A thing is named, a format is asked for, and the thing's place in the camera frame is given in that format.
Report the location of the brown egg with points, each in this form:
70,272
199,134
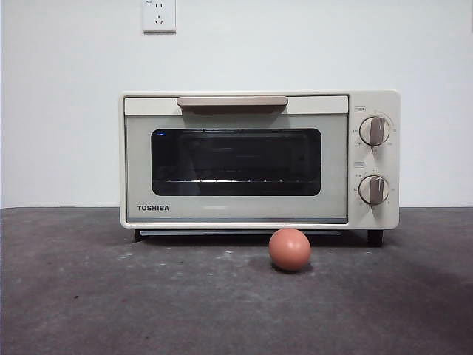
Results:
290,249

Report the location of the glass window oven door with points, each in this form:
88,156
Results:
140,166

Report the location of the beige oven control knob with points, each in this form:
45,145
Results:
374,190
375,131

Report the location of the black oven foot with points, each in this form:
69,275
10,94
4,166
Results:
374,238

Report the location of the cream Toshiba toaster oven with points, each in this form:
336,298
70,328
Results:
393,214

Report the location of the white wall socket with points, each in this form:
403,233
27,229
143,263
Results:
159,24

